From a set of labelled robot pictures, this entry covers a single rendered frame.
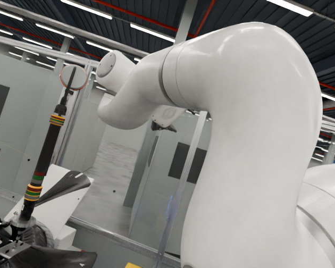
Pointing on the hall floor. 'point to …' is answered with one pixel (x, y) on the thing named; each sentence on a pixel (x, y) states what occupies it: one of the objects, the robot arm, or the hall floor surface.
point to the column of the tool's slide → (65, 116)
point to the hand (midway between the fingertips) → (182, 119)
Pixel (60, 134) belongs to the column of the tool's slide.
